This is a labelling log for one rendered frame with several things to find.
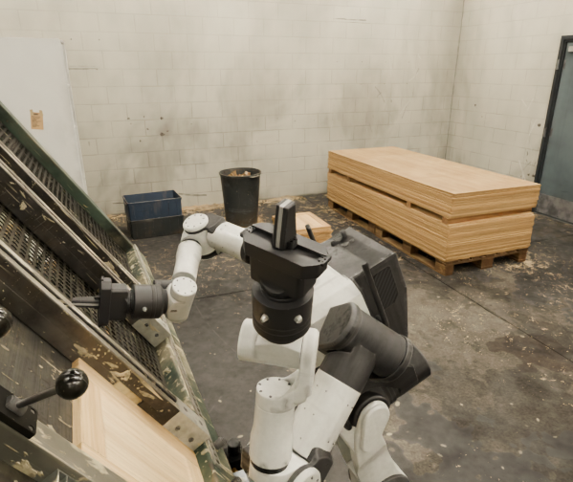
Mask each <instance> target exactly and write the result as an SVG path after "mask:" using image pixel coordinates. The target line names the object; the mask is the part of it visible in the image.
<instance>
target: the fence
mask: <svg viewBox="0 0 573 482"><path fill-rule="evenodd" d="M0 459H1V460H2V461H4V462H6V463H7V464H9V465H11V466H12V467H14V468H16V469H17V470H19V471H21V472H23V473H25V474H26V475H28V476H29V477H31V478H32V479H34V480H36V481H37V482H42V481H43V480H44V479H45V478H47V477H48V476H49V475H50V474H52V473H53V472H54V471H56V470H57V469H59V470H61V471H63V472H64V473H66V474H67V475H69V476H71V477H72V478H74V479H75V480H76V481H78V482H127V481H126V480H125V479H123V478H122V477H120V476H119V475H117V474H116V473H114V472H113V471H111V470H109V469H108V468H107V467H105V466H104V465H102V463H100V462H99V461H97V460H96V459H94V458H93V457H92V456H90V455H89V454H87V453H86V452H84V451H83V450H81V449H79V448H78V447H76V446H75V445H74V444H72V443H71V442H69V441H68V440H66V439H65V438H63V437H62V436H60V435H59V434H57V433H56V432H55V431H53V430H52V429H50V428H49V427H47V426H45V425H44V424H42V423H41V422H40V421H38V420H37V425H36V435H35V436H34V437H32V438H31V439H28V438H26V437H25V436H23V435H22V434H20V433H19V432H17V431H16V430H14V429H13V428H11V427H9V426H7V425H6V424H4V423H3V422H1V421H0Z"/></svg>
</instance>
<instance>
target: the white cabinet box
mask: <svg viewBox="0 0 573 482"><path fill-rule="evenodd" d="M0 100H1V102H2V103H3V104H4V105H5V106H6V107H7V108H8V109H9V110H10V111H11V112H12V114H13V115H14V116H15V117H16V118H17V119H18V120H19V121H20V122H21V123H22V124H23V125H24V126H25V128H26V129H27V130H28V131H29V132H30V133H31V134H32V135H33V136H34V137H35V138H36V140H37V141H38V142H39V143H40V144H41V145H42V146H43V147H44V148H45V149H46V150H47V151H48V152H49V154H50V155H51V156H52V157H53V158H54V159H55V160H56V161H57V162H58V163H59V164H60V166H61V167H62V168H63V169H64V170H65V171H66V172H67V173H68V174H69V175H70V176H71V177H72V178H73V180H74V181H75V182H76V183H77V184H78V185H79V186H80V187H81V188H82V189H83V190H84V192H85V193H86V194H87V195H88V193H87V186H86V181H85V174H84V168H83V161H82V156H81V149H80V143H79V136H78V131H77V119H76V112H75V106H74V100H73V94H72V87H71V81H70V75H69V69H68V63H67V56H66V51H65V44H64V42H63V41H62V40H61V39H60V38H28V37H0Z"/></svg>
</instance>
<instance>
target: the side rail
mask: <svg viewBox="0 0 573 482"><path fill-rule="evenodd" d="M0 121H1V122H2V123H3V124H4V125H5V126H6V127H7V128H8V129H9V130H10V131H11V132H12V134H13V135H14V136H15V137H16V138H17V139H18V140H19V141H20V142H21V143H22V144H23V145H24V146H25V147H26V148H27V149H28V150H29V151H30V152H31V153H32V154H33V156H34V157H35V158H36V159H37V160H38V161H39V162H40V165H41V164H42V165H43V166H44V167H45V168H46V169H47V170H48V171H49V172H50V173H51V174H52V176H53V177H54V178H55V179H56V180H57V181H58V182H59V183H60V185H62V186H63V187H64V188H65V189H66V190H67V191H68V192H69V193H70V195H71V196H72V197H73V198H74V199H75V200H76V201H77V202H78V203H79V204H80V206H82V207H83V208H84V209H85V210H86V211H87V212H88V214H89V215H90V216H91V217H92V218H93V219H94V220H95V221H96V222H97V223H98V224H99V225H100V226H101V227H102V228H103V229H104V230H105V231H106V233H107V234H108V235H109V236H110V237H111V238H112V239H113V240H114V241H115V242H116V243H117V244H118V245H119V246H120V247H121V248H122V249H123V250H124V252H127V251H128V250H130V249H131V248H133V245H132V243H131V241H130V240H129V239H128V238H127V237H126V236H125V235H124V234H123V233H122V232H121V230H120V229H119V228H118V227H117V226H116V225H115V224H114V223H113V222H112V221H111V220H110V219H109V218H108V216H107V215H106V214H105V213H104V212H103V211H102V210H101V209H100V208H99V207H98V206H97V204H96V203H95V202H94V201H93V200H92V199H91V198H90V197H89V196H88V195H87V194H86V193H85V192H84V190H83V189H82V188H81V187H80V186H79V185H78V184H77V183H76V182H75V181H74V180H73V178H72V177H71V176H70V175H69V174H68V173H67V172H66V171H65V170H64V169H63V168H62V167H61V166H60V164H59V163H58V162H57V161H56V160H55V159H54V158H53V157H52V156H51V155H50V154H49V152H48V151H47V150H46V149H45V148H44V147H43V146H42V145H41V144H40V143H39V142H38V141H37V140H36V138H35V137H34V136H33V135H32V134H31V133H30V132H29V131H28V130H27V129H26V128H25V126H24V125H23V124H22V123H21V122H20V121H19V120H18V119H17V118H16V117H15V116H14V115H13V114H12V112H11V111H10V110H9V109H8V108H7V107H6V106H5V105H4V104H3V103H2V102H1V100H0ZM4 125H3V126H4ZM5 126H4V127H5ZM22 144H21V145H22ZM23 145H22V146H23ZM44 167H43V168H44ZM96 222H94V223H96ZM117 244H116V245H117Z"/></svg>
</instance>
